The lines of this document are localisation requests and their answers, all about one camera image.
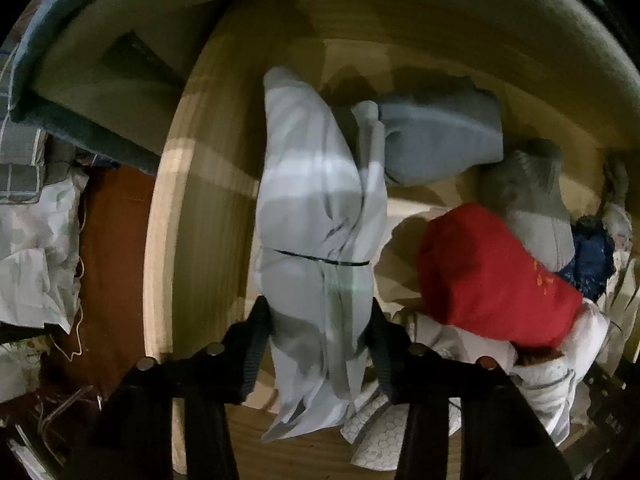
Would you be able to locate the white floral bundled garment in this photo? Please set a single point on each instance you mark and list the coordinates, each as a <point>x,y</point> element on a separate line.
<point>621,299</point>

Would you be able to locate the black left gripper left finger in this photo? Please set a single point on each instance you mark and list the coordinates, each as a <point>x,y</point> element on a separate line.
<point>133,432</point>

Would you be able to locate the red rolled underwear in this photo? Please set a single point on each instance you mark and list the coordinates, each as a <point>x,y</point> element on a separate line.
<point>474,274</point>

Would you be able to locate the grey plaid cloth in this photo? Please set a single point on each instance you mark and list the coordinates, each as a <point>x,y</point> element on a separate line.
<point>22,147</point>

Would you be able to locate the white hexagon pattern roll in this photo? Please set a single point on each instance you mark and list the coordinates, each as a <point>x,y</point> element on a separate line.
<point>376,430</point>

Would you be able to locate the navy floral underwear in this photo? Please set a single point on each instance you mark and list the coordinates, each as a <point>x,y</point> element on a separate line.
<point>593,262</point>

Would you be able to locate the light grey garment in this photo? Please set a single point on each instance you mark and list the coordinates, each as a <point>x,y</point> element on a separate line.
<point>320,219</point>

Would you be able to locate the pale blue bundled garment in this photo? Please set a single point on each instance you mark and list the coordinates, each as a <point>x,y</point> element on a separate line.
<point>549,389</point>

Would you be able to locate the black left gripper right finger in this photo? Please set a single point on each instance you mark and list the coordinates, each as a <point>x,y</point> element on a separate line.
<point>501,437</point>

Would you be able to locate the blue-grey rolled garment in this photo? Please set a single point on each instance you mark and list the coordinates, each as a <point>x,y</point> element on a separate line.
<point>439,132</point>

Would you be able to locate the white patterned bedding pile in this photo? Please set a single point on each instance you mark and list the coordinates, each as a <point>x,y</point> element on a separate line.
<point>40,256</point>

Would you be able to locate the wooden drawer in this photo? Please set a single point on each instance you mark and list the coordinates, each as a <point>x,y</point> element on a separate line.
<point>201,226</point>

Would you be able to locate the grey ribbed rolled garment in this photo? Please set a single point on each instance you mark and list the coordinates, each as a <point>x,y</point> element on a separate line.
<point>524,191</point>

